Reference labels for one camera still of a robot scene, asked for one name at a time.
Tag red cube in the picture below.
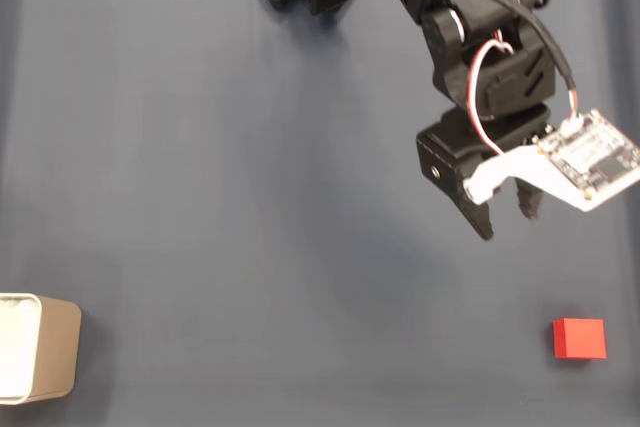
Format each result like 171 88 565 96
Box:
552 317 608 361

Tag tan and white box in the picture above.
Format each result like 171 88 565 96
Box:
0 292 83 406

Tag grey table mat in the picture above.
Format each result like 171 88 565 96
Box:
0 0 640 427

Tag white camera board mount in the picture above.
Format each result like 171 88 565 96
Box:
462 107 640 214

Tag short red white servo wire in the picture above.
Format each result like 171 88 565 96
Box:
466 39 517 156

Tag black camera cable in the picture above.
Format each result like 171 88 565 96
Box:
349 0 582 116

